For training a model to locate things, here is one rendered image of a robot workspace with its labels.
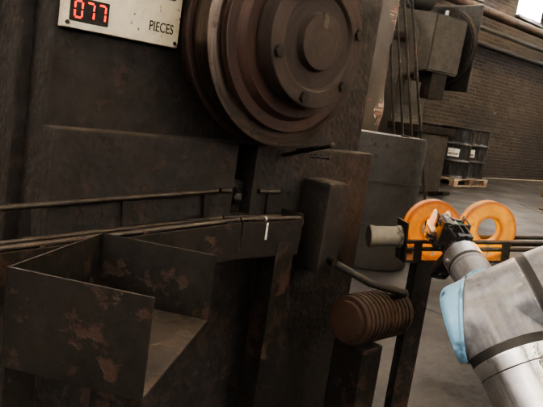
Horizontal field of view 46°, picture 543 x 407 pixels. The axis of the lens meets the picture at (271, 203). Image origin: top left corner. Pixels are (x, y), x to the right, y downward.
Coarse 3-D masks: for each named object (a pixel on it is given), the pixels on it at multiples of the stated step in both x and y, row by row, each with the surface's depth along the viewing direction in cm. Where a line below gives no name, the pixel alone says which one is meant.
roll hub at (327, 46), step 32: (288, 0) 127; (320, 0) 134; (352, 0) 140; (288, 32) 130; (320, 32) 134; (352, 32) 142; (288, 64) 132; (320, 64) 136; (352, 64) 144; (288, 96) 133; (320, 96) 139
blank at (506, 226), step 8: (488, 200) 173; (472, 208) 171; (480, 208) 171; (488, 208) 172; (496, 208) 172; (504, 208) 172; (472, 216) 171; (480, 216) 172; (488, 216) 172; (496, 216) 172; (504, 216) 173; (512, 216) 173; (472, 224) 172; (496, 224) 175; (504, 224) 173; (512, 224) 173; (472, 232) 172; (496, 232) 175; (504, 232) 173; (512, 232) 174; (488, 256) 174
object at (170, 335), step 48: (96, 240) 106; (48, 288) 82; (96, 288) 80; (144, 288) 107; (192, 288) 105; (48, 336) 82; (96, 336) 81; (144, 336) 80; (192, 336) 99; (96, 384) 82; (144, 384) 81
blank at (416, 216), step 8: (424, 200) 171; (432, 200) 170; (440, 200) 171; (416, 208) 169; (424, 208) 169; (432, 208) 170; (440, 208) 170; (448, 208) 170; (408, 216) 170; (416, 216) 169; (424, 216) 170; (456, 216) 171; (416, 224) 170; (408, 232) 170; (416, 232) 170; (424, 256) 172; (432, 256) 172
